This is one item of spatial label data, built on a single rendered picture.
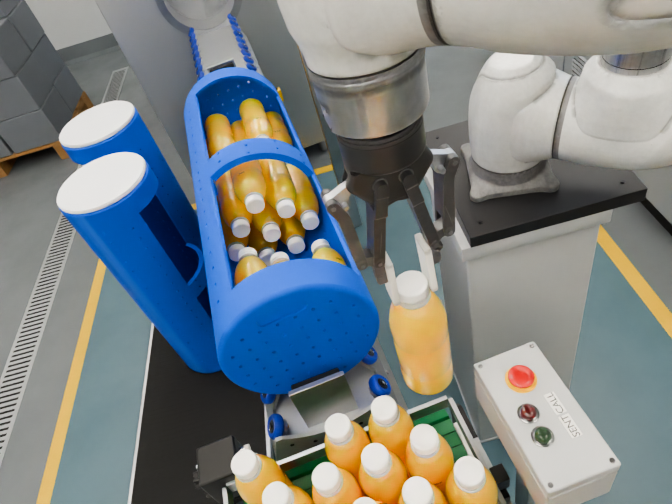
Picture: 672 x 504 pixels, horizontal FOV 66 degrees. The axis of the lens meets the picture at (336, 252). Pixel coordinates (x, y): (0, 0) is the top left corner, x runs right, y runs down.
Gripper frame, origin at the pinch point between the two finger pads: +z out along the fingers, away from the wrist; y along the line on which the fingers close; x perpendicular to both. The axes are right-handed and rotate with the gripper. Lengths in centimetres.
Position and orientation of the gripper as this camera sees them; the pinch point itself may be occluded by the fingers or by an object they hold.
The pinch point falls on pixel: (408, 270)
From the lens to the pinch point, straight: 57.8
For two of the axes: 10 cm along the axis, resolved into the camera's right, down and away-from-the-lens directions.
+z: 2.3, 6.7, 7.0
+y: -9.3, 3.6, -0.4
